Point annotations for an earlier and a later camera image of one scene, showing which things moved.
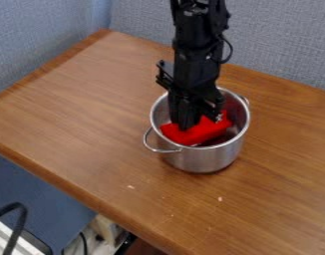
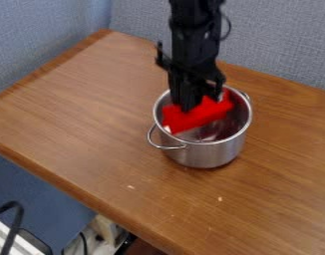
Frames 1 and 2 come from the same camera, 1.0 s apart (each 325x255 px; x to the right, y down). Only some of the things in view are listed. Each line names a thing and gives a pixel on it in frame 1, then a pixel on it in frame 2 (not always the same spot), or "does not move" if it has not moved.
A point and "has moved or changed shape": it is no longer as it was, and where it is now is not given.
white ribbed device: (28, 244) does not move
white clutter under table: (102, 238) does not move
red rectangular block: (204, 130) has moved or changed shape
